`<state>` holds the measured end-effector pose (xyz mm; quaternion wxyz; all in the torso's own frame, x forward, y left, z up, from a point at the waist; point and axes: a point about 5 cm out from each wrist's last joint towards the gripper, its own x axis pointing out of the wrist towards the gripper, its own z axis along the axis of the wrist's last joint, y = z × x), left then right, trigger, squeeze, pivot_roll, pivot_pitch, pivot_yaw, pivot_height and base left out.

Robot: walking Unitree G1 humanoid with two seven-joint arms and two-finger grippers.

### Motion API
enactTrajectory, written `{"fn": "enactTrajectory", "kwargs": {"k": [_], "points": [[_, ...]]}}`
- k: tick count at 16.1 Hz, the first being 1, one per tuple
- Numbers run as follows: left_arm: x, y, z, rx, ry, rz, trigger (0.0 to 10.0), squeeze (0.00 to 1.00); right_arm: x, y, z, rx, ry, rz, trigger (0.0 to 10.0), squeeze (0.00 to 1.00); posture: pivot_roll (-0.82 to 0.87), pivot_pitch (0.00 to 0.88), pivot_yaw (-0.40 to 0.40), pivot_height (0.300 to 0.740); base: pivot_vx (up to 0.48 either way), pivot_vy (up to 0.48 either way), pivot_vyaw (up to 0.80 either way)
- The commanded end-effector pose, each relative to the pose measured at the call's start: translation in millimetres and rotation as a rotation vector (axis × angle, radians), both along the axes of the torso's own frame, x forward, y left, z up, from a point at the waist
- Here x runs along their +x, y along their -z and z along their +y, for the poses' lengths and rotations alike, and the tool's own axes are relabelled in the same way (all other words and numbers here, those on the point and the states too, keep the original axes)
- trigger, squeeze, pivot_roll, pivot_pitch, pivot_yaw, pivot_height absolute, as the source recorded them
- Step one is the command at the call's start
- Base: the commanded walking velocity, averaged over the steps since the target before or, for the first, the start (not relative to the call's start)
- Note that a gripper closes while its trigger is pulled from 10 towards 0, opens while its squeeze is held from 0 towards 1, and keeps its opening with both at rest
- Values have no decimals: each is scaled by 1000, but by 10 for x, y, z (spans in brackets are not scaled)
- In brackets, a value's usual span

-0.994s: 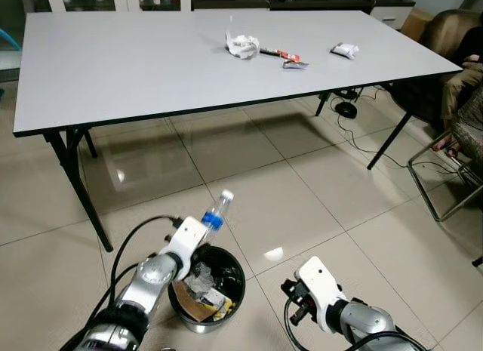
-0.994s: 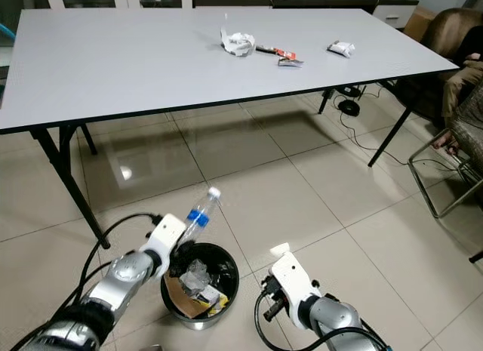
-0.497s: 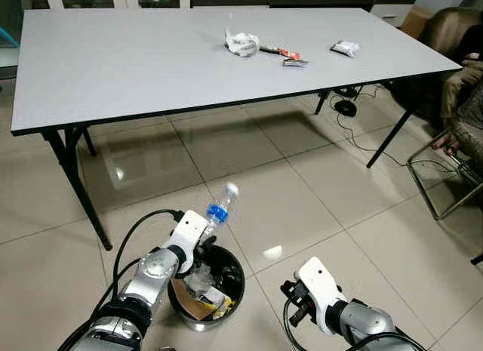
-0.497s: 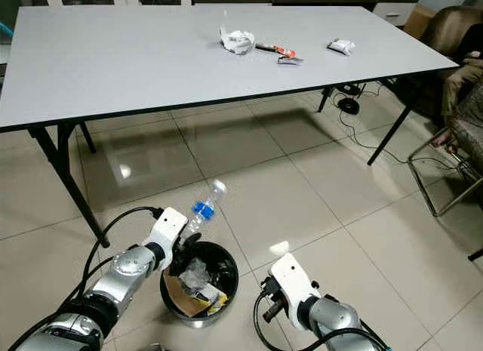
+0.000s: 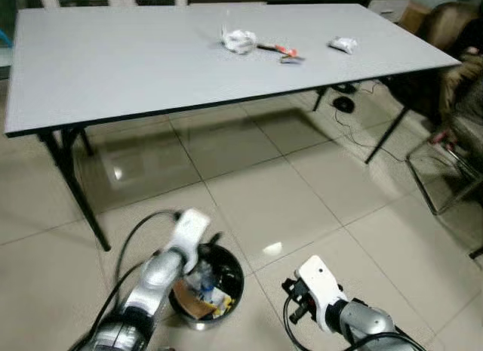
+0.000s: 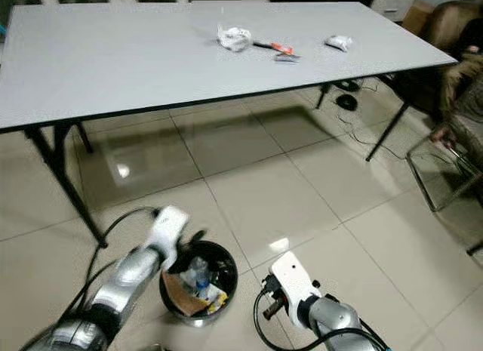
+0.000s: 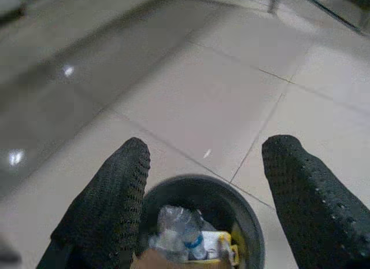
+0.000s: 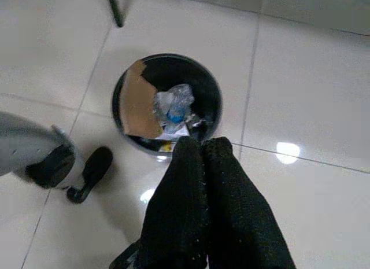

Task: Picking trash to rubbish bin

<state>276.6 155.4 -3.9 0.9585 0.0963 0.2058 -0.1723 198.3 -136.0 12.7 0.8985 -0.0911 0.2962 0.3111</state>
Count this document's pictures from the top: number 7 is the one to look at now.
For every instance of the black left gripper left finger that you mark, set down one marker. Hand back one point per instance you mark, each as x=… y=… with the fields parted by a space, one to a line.
x=107 y=211

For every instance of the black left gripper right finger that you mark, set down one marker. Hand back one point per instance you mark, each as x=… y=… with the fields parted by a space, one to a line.
x=315 y=211

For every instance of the black round rubbish bin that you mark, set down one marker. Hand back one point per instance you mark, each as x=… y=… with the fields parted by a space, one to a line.
x=208 y=193

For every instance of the clear plastic bottle blue label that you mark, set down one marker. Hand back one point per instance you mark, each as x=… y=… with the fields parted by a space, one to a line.
x=176 y=231

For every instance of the brown cardboard piece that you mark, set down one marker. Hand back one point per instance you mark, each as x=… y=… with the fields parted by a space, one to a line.
x=162 y=260

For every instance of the white and yellow carton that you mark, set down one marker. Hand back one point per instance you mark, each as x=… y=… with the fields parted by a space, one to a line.
x=215 y=240

